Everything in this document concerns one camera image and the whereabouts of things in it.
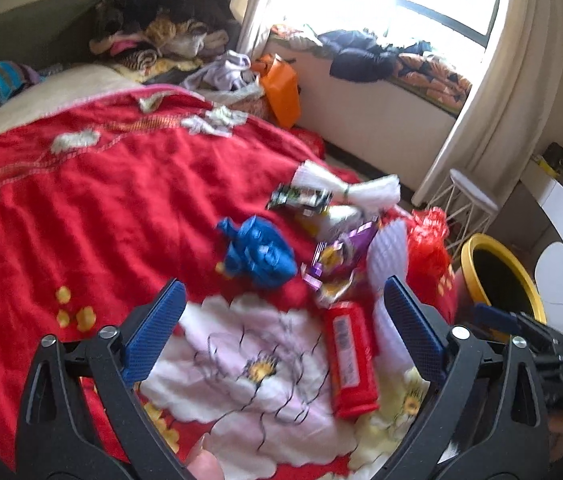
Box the red mesh plastic bag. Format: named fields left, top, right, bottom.
left=406, top=207, right=458, bottom=322

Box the red snack package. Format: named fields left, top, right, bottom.
left=323, top=301, right=379, bottom=419

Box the white ribbed foam sleeve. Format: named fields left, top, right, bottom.
left=366, top=219, right=408, bottom=296

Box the purple snack wrapper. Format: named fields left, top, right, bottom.
left=301, top=219, right=379, bottom=309

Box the blue plastic bag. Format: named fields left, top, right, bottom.
left=216, top=216, right=298, bottom=289

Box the dark green snack wrapper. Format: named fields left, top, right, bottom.
left=266, top=184, right=332, bottom=217

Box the yellow white snack bag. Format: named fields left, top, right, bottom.
left=295, top=205, right=378, bottom=242

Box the yellow rimmed black trash bin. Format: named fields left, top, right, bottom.
left=455, top=233, right=547, bottom=341

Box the left hand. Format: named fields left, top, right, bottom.
left=185, top=434, right=225, bottom=480

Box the red floral blanket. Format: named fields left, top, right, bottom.
left=0, top=84, right=459, bottom=480

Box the cream curtain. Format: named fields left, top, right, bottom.
left=413, top=0, right=563, bottom=205

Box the orange patterned quilt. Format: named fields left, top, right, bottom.
left=391, top=53, right=472, bottom=117

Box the red plastic bag on floor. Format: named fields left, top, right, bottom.
left=290, top=127, right=326, bottom=159

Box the dark blue jacket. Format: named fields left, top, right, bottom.
left=317, top=29, right=431, bottom=84

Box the white lavender garment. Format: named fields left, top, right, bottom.
left=181, top=50, right=258, bottom=92

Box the orange paper bag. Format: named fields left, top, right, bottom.
left=252, top=54, right=301, bottom=129

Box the pile of clothes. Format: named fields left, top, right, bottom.
left=88, top=0, right=242, bottom=84

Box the white wire frame stool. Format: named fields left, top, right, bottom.
left=427, top=168, right=499, bottom=250

